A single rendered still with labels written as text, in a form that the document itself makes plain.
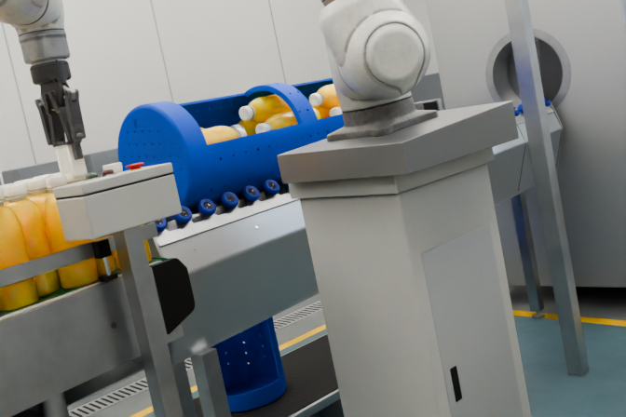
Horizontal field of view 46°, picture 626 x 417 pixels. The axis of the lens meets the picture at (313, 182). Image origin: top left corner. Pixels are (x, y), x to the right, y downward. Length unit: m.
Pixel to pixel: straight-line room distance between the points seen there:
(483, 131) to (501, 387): 0.56
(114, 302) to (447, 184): 0.70
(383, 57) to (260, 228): 0.74
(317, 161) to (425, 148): 0.24
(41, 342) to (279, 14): 5.44
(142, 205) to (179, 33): 4.65
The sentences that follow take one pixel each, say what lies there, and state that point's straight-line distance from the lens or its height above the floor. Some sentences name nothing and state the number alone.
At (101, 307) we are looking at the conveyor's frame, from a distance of 1.49.
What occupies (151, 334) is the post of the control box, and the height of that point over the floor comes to 0.79.
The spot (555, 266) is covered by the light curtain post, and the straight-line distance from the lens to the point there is 2.81.
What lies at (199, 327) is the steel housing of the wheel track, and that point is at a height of 0.69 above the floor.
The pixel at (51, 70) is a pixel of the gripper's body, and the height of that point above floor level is 1.32.
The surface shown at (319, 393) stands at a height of 0.15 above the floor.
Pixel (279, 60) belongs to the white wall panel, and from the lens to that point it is 6.54.
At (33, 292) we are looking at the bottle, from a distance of 1.46.
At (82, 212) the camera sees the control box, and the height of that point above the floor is 1.05.
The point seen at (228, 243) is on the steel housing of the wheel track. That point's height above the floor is 0.87.
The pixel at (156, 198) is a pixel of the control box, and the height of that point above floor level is 1.04.
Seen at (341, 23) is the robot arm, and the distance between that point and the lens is 1.34.
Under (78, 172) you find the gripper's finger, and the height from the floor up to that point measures 1.11.
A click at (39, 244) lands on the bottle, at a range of 1.50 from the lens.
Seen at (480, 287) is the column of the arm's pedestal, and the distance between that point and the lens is 1.61.
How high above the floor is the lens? 1.16
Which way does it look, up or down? 6 degrees down
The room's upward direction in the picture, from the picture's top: 11 degrees counter-clockwise
